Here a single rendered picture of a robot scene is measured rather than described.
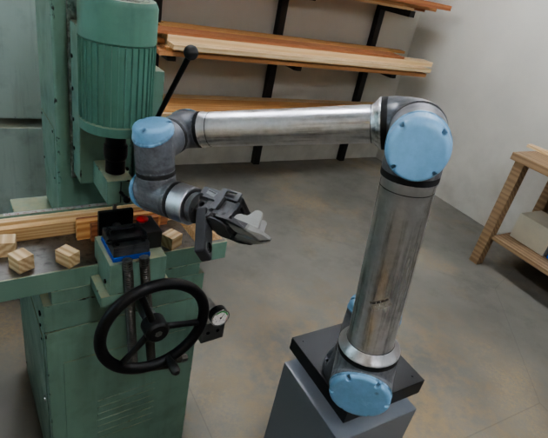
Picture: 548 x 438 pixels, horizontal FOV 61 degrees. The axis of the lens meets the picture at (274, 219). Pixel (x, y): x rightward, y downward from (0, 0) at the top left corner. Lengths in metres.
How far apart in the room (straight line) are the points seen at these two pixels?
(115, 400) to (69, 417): 0.14
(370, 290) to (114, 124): 0.70
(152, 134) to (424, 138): 0.56
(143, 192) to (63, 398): 0.71
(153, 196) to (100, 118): 0.23
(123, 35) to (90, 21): 0.07
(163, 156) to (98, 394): 0.81
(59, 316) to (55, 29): 0.72
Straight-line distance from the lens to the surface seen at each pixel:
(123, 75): 1.15
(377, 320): 1.07
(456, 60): 4.61
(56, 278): 1.24
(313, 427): 1.49
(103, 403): 1.62
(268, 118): 1.08
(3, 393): 2.19
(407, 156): 0.88
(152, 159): 1.06
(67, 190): 1.52
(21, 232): 1.34
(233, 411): 2.08
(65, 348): 1.40
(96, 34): 1.14
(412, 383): 1.55
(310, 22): 4.21
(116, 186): 1.28
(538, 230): 3.62
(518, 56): 4.27
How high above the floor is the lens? 1.63
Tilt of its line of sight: 29 degrees down
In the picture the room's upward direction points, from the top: 12 degrees clockwise
